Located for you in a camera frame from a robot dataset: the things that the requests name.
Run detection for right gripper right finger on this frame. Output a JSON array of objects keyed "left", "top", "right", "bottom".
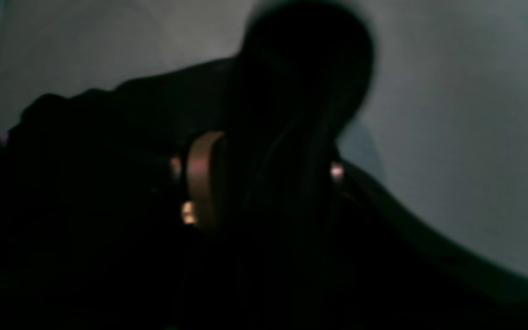
[{"left": 330, "top": 160, "right": 528, "bottom": 330}]

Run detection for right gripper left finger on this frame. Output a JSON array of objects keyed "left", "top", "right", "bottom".
[{"left": 88, "top": 132, "right": 228, "bottom": 330}]

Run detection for black t-shirt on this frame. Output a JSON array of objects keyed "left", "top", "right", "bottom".
[{"left": 0, "top": 0, "right": 528, "bottom": 330}]

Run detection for light blue table cloth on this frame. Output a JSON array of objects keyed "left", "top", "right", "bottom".
[{"left": 0, "top": 0, "right": 528, "bottom": 276}]

